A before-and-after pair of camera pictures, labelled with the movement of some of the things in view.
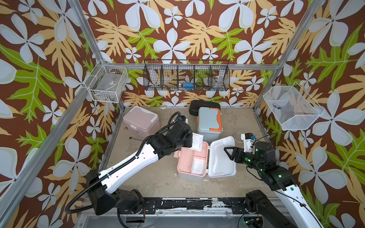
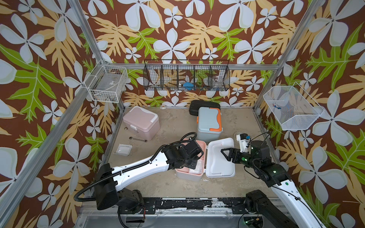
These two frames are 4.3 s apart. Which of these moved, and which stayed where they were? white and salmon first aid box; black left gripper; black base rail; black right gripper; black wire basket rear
Moved: black left gripper
Stayed: black right gripper; white and salmon first aid box; black base rail; black wire basket rear
